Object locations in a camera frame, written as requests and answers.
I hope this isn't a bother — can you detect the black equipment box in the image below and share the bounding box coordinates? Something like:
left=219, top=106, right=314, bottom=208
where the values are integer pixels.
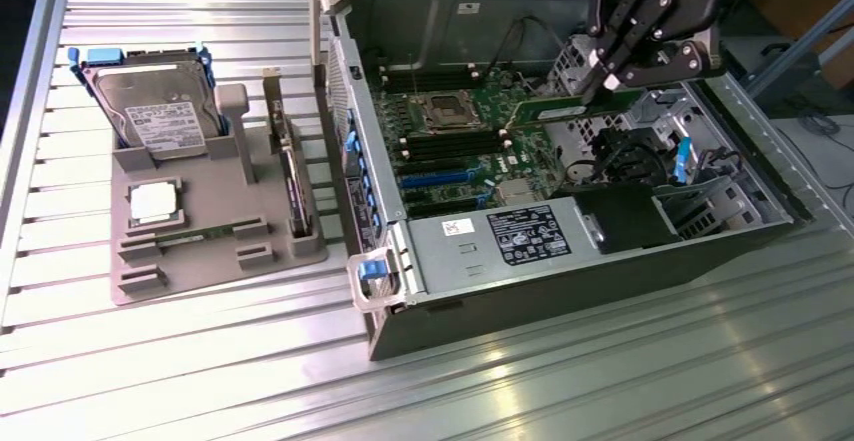
left=723, top=35, right=824, bottom=93

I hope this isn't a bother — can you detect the green motherboard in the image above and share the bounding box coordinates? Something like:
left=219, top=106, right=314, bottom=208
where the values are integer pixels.
left=372, top=71, right=580, bottom=218

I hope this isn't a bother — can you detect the black RAM slot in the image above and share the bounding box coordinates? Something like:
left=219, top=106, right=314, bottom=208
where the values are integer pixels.
left=404, top=141, right=516, bottom=162
left=386, top=78, right=482, bottom=94
left=400, top=129, right=513, bottom=148
left=384, top=68, right=481, bottom=82

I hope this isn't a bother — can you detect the black expansion slot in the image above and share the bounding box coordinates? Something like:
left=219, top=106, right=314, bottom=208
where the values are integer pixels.
left=406, top=198, right=485, bottom=216

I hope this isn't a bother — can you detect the CPU socket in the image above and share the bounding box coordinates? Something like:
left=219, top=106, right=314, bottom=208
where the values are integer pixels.
left=413, top=92, right=480, bottom=132

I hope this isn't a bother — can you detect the black floor cable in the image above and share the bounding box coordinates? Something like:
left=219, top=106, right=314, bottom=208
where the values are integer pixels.
left=796, top=109, right=848, bottom=138

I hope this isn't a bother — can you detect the blue case latch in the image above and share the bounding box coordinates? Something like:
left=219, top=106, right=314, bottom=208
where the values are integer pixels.
left=356, top=258, right=390, bottom=281

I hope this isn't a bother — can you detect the green RAM stick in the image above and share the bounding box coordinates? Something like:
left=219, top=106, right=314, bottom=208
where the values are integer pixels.
left=510, top=91, right=646, bottom=126
left=151, top=228, right=241, bottom=248

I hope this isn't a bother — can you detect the blue expansion slot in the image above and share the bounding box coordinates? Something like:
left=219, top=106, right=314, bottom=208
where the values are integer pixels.
left=398, top=167, right=473, bottom=188

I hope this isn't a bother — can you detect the graphics card with metal bracket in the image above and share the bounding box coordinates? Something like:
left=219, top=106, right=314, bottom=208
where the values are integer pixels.
left=261, top=66, right=317, bottom=238

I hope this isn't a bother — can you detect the silver CPU chip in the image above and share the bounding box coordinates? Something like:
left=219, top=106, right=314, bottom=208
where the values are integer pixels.
left=127, top=183, right=185, bottom=223

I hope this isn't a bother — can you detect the black open PC case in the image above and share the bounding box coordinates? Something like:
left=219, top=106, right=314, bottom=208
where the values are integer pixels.
left=310, top=0, right=817, bottom=362

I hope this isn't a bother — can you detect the black wire bundle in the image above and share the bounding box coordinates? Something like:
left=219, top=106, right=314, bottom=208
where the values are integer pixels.
left=565, top=128, right=673, bottom=185

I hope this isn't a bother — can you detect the silver hard disk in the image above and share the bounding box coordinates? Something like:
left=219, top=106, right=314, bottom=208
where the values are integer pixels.
left=93, top=62, right=223, bottom=163

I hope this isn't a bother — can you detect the silver chipset heatsink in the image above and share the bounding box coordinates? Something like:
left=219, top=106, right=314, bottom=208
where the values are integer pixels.
left=496, top=179, right=537, bottom=203

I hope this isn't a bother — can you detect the grey parts rack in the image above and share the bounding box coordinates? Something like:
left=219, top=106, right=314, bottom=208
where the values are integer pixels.
left=109, top=82, right=333, bottom=308

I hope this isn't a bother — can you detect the grey power supply unit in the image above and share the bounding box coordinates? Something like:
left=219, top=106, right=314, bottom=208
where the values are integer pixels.
left=402, top=195, right=608, bottom=296

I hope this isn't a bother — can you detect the blue disk bay lever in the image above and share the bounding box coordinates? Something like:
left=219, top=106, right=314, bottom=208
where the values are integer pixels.
left=672, top=135, right=693, bottom=186

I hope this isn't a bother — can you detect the metal disk bay cage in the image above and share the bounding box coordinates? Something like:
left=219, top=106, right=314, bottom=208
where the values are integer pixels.
left=626, top=88, right=797, bottom=236

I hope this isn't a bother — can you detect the blue hard disk carrier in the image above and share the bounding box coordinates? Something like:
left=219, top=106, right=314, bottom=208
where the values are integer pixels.
left=67, top=42, right=233, bottom=148

